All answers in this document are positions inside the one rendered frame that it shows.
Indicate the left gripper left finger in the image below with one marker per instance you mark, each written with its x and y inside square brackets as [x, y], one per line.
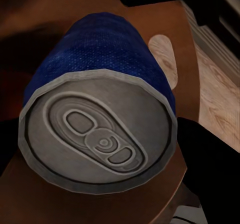
[9, 130]

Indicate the can of soda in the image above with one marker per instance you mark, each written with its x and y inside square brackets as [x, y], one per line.
[11, 81]
[11, 105]
[98, 116]

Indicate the trash can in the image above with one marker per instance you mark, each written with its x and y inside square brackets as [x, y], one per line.
[29, 31]

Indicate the wood fireplace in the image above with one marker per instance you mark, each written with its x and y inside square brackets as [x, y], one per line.
[220, 40]

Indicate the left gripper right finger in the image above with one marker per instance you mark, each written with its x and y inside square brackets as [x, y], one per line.
[214, 168]

